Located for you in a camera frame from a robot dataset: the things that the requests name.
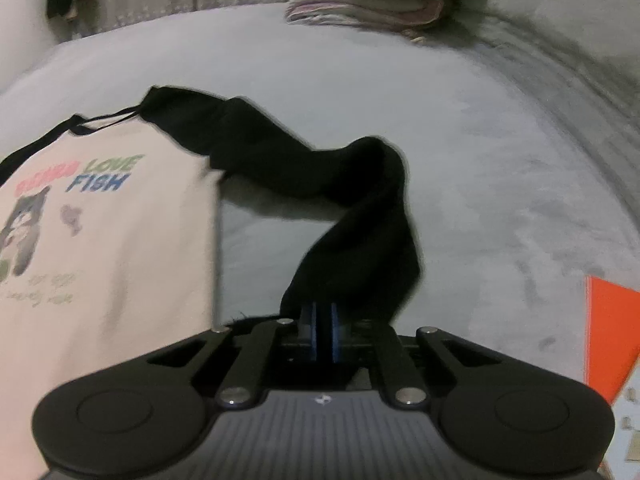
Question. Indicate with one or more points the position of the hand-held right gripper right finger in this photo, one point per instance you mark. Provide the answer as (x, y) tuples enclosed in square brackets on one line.
[(334, 332)]

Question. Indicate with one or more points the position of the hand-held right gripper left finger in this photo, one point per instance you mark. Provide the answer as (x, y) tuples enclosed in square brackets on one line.
[(312, 330)]

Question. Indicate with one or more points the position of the cream shirt with black sleeves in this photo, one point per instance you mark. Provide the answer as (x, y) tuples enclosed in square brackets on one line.
[(100, 260)]

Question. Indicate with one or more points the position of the grey bed blanket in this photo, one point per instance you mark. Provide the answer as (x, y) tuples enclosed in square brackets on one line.
[(450, 135)]

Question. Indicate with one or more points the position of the orange paper box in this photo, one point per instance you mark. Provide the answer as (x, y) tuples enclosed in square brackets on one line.
[(607, 330)]

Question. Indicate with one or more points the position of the grey quilted bedspread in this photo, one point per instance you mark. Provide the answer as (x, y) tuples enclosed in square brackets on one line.
[(575, 20)]

